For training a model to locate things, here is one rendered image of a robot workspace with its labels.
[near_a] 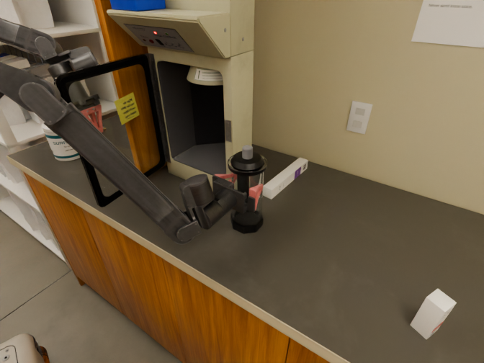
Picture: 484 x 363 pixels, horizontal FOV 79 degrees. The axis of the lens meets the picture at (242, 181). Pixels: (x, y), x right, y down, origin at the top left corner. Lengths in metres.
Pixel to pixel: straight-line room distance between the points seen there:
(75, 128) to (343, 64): 0.87
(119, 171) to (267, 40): 0.83
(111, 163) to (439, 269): 0.85
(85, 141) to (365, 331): 0.70
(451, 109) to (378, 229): 0.43
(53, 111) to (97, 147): 0.09
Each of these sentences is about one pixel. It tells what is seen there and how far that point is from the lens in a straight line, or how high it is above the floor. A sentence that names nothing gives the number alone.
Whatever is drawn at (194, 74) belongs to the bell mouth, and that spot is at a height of 1.34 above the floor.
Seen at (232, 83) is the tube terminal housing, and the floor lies 1.34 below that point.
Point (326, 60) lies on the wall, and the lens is 1.17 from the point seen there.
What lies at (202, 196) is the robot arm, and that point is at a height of 1.17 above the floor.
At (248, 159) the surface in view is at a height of 1.18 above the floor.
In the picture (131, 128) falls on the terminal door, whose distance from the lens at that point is 1.00.
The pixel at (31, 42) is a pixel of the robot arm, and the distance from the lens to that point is 1.00.
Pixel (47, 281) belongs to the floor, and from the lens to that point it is 2.32.
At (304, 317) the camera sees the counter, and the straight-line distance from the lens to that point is 0.75.
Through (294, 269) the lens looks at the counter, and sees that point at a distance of 0.83.
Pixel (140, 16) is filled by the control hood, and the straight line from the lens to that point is 0.85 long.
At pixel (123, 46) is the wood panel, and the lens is 1.05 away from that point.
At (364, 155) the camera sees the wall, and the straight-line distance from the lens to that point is 1.23.
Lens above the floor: 1.57
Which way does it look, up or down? 35 degrees down
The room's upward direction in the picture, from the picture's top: straight up
